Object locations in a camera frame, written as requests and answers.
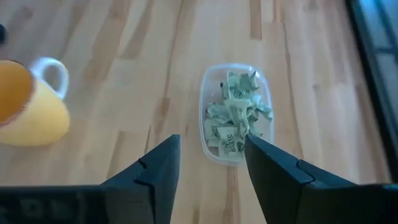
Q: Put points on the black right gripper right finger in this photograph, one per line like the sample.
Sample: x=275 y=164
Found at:
x=273 y=180

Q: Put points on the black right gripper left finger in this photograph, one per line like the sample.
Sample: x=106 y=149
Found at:
x=152 y=186

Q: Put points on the green sweetener packet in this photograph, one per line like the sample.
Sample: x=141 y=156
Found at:
x=212 y=130
x=230 y=143
x=217 y=112
x=262 y=109
x=239 y=84
x=239 y=109

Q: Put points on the clear plastic container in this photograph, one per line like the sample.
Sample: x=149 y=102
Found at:
x=211 y=81

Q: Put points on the yellow ceramic mug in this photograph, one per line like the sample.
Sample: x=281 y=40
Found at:
x=34 y=118

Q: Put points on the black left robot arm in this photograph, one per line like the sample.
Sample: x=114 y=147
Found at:
x=2 y=33

